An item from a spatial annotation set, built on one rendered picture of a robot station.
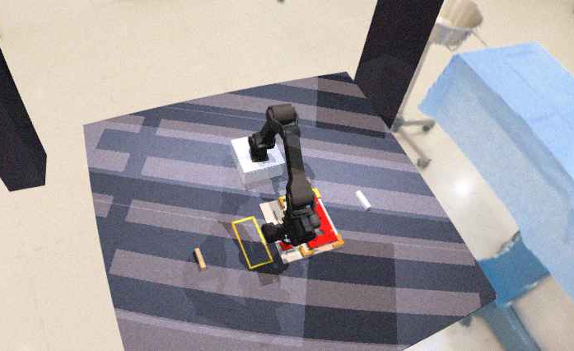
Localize tan rectangular block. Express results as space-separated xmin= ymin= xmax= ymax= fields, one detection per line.
xmin=195 ymin=248 xmax=206 ymax=271

